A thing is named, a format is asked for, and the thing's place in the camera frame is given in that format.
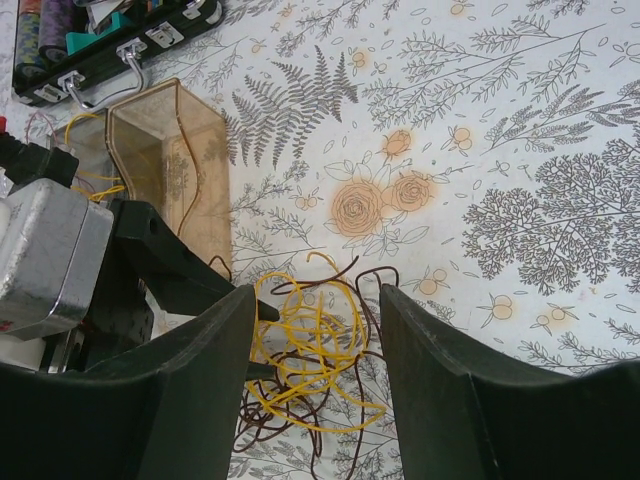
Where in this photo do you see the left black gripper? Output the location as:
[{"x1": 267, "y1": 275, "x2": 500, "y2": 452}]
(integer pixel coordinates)
[{"x1": 39, "y1": 197, "x2": 281, "y2": 376}]

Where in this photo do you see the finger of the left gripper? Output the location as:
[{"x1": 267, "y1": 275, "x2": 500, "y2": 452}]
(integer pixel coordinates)
[{"x1": 245, "y1": 361, "x2": 273, "y2": 382}]

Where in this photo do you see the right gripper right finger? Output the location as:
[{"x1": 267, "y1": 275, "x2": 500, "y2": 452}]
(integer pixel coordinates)
[{"x1": 380, "y1": 284, "x2": 639, "y2": 479}]

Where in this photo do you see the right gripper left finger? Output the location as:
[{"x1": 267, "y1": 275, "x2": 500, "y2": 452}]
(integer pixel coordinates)
[{"x1": 1, "y1": 285, "x2": 256, "y2": 479}]

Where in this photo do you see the dark brown thin wire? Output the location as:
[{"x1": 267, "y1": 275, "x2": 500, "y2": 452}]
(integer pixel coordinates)
[{"x1": 207, "y1": 255, "x2": 401, "y2": 480}]

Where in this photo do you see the pink thin wire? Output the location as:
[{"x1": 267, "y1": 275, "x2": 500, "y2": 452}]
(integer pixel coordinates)
[{"x1": 24, "y1": 110, "x2": 59, "y2": 148}]

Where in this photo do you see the clear plastic organizer box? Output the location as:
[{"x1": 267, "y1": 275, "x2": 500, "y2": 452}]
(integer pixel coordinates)
[{"x1": 51, "y1": 78, "x2": 232, "y2": 278}]

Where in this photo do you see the floral table mat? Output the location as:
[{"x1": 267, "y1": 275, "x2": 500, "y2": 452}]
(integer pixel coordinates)
[{"x1": 0, "y1": 0, "x2": 640, "y2": 480}]

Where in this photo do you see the teal card box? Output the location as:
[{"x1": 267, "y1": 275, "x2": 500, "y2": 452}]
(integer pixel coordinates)
[{"x1": 65, "y1": 12, "x2": 134, "y2": 56}]

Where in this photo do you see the black poker chip case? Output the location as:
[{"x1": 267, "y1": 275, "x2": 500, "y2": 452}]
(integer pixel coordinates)
[{"x1": 12, "y1": 0, "x2": 224, "y2": 113}]

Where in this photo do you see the purple poker chip row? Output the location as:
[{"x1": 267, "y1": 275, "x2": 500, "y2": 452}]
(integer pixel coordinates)
[{"x1": 38, "y1": 0, "x2": 75, "y2": 64}]

